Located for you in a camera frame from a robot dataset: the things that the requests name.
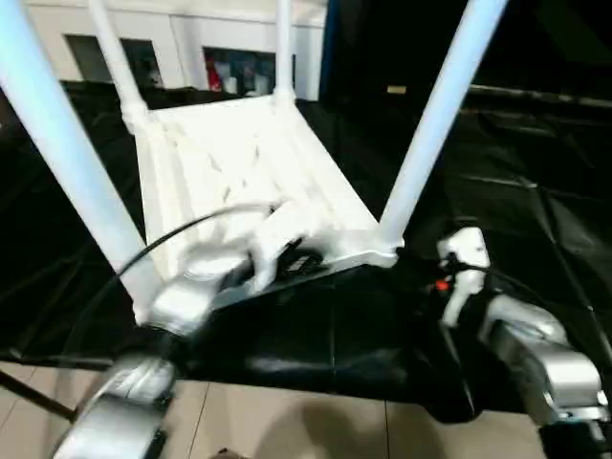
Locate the white plastic table top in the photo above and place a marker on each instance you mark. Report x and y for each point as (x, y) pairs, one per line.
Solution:
(239, 167)

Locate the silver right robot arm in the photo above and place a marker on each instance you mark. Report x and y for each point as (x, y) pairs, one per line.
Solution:
(545, 349)

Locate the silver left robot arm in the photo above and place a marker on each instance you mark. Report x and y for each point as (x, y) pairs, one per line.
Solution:
(191, 287)

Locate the black table mat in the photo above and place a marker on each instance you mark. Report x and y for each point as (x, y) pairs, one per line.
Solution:
(526, 167)

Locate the grey metal bar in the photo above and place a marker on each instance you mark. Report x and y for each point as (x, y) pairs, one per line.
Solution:
(540, 95)

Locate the black case with yellow label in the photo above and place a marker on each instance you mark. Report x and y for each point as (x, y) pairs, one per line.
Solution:
(382, 43)

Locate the white sideboard cabinet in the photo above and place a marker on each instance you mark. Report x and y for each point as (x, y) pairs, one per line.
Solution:
(191, 28)

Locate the black metal table frame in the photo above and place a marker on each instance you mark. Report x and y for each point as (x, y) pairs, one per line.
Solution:
(33, 397)

